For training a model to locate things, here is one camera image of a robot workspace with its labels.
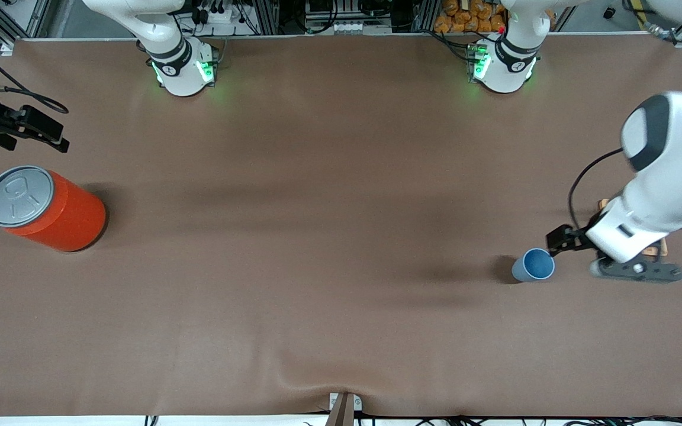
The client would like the light blue cup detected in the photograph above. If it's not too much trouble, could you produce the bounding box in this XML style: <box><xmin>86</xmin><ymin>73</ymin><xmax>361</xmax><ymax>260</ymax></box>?
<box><xmin>511</xmin><ymin>248</ymin><xmax>555</xmax><ymax>283</ymax></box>

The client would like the wooden mug rack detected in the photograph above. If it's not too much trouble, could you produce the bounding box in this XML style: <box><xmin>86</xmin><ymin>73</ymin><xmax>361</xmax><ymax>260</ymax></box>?
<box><xmin>599</xmin><ymin>198</ymin><xmax>682</xmax><ymax>258</ymax></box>

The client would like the orange can with grey lid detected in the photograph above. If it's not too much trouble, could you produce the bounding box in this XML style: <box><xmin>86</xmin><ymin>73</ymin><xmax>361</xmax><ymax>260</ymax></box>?
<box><xmin>0</xmin><ymin>165</ymin><xmax>107</xmax><ymax>253</ymax></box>

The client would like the white power strip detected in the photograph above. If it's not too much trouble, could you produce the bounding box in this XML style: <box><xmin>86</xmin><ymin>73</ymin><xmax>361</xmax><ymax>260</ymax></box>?
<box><xmin>196</xmin><ymin>0</ymin><xmax>241</xmax><ymax>24</ymax></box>

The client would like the brown table cloth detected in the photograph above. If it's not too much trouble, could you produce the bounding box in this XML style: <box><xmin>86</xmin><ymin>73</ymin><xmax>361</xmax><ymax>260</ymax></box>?
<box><xmin>0</xmin><ymin>33</ymin><xmax>682</xmax><ymax>418</ymax></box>

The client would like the orange snack pile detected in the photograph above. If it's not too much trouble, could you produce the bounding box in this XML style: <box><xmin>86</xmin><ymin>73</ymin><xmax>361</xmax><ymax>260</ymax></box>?
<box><xmin>434</xmin><ymin>0</ymin><xmax>507</xmax><ymax>34</ymax></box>

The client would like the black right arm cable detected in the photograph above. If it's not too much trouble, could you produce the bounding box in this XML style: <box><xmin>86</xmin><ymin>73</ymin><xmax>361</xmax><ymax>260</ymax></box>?
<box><xmin>0</xmin><ymin>33</ymin><xmax>70</xmax><ymax>115</ymax></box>

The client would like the metal table clamp bracket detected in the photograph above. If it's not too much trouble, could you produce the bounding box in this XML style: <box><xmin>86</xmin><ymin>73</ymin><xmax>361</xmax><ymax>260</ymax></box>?
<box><xmin>329</xmin><ymin>392</ymin><xmax>363</xmax><ymax>426</ymax></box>

